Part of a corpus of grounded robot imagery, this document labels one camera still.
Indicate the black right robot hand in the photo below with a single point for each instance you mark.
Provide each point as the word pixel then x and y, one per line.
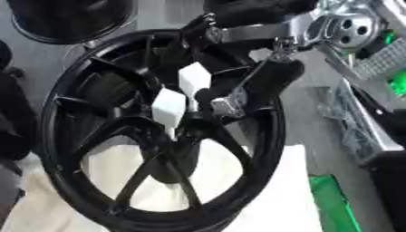
pixel 275 75

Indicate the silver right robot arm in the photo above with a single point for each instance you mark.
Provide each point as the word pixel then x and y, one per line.
pixel 370 62

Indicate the black spoked wheel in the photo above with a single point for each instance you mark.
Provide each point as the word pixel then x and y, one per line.
pixel 95 187

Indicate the green flat board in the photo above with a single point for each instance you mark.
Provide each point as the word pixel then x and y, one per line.
pixel 333 205

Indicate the black round tire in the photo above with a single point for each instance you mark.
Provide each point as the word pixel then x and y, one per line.
pixel 68 21

